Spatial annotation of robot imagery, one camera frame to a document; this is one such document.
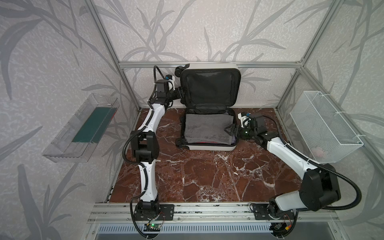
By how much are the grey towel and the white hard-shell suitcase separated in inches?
Result: 1.0

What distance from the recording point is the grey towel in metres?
0.93

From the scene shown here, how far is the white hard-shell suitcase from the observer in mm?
904
